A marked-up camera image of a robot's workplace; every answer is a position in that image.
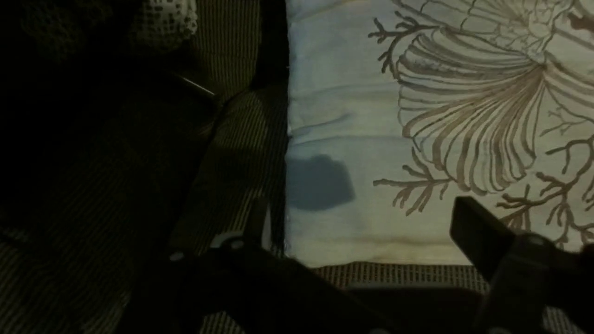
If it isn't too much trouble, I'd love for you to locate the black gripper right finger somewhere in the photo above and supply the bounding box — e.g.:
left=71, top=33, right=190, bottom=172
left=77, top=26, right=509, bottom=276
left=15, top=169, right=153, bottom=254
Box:
left=448, top=195, right=594, bottom=334

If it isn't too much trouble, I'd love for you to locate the white coral print pillow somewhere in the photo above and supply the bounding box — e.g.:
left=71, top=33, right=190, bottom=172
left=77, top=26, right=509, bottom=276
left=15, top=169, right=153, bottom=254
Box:
left=284, top=0, right=594, bottom=269

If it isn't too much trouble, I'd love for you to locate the olive green couch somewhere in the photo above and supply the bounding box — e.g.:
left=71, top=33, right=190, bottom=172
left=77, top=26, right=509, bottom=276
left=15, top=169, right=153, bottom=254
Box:
left=0, top=0, right=594, bottom=334

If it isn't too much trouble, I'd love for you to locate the white grey knit pillow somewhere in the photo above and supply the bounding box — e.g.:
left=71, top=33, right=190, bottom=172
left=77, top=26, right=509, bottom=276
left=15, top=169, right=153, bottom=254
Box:
left=130, top=0, right=201, bottom=55

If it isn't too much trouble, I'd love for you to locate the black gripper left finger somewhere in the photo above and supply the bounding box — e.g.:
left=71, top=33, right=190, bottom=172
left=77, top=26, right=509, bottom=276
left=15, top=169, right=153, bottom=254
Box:
left=123, top=230, right=398, bottom=334

